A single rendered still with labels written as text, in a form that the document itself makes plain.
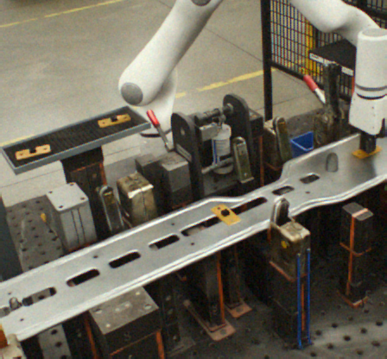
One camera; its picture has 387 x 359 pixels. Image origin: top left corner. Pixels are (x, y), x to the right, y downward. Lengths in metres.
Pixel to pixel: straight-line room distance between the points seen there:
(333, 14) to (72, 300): 0.90
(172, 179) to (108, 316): 0.46
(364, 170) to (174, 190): 0.50
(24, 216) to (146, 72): 0.74
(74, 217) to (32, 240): 0.63
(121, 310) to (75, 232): 0.29
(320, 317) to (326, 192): 0.33
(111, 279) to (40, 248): 0.68
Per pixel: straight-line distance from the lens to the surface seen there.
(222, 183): 1.64
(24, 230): 2.08
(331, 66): 1.72
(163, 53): 1.69
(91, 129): 1.59
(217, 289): 1.50
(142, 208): 1.48
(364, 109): 1.61
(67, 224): 1.41
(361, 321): 1.63
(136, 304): 1.22
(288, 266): 1.37
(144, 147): 1.89
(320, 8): 1.51
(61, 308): 1.30
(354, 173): 1.61
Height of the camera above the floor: 1.87
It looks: 32 degrees down
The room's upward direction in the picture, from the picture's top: 6 degrees counter-clockwise
